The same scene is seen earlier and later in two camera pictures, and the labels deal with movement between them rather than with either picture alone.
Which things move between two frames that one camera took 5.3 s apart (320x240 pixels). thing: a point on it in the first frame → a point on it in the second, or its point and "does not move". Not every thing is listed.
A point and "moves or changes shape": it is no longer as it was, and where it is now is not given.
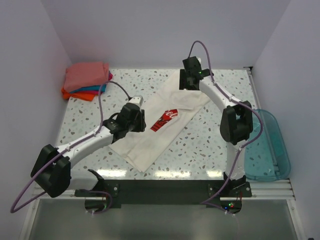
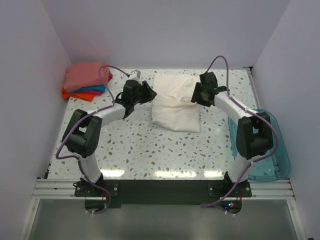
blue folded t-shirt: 97,87 does not move
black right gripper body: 184,83 → 198,96
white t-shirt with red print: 169,111 moves or changes shape
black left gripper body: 138,125 → 144,94
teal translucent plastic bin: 266,157 does not move
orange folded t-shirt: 66,94 does not move
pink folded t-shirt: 85,74 does not move
